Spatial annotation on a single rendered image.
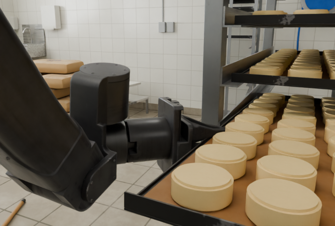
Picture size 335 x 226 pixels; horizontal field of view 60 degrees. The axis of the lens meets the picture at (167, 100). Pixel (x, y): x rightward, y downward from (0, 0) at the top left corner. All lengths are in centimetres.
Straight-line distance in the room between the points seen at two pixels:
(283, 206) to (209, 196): 5
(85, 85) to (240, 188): 18
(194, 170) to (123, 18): 401
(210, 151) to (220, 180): 6
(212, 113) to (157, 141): 14
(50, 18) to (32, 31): 54
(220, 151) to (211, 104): 19
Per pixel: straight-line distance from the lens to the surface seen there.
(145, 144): 36
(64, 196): 28
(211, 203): 23
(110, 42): 435
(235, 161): 28
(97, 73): 32
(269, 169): 27
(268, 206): 22
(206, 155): 28
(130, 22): 416
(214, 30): 46
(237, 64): 55
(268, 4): 106
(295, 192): 24
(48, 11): 489
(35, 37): 526
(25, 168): 26
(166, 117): 39
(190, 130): 37
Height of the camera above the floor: 112
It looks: 14 degrees down
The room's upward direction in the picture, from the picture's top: straight up
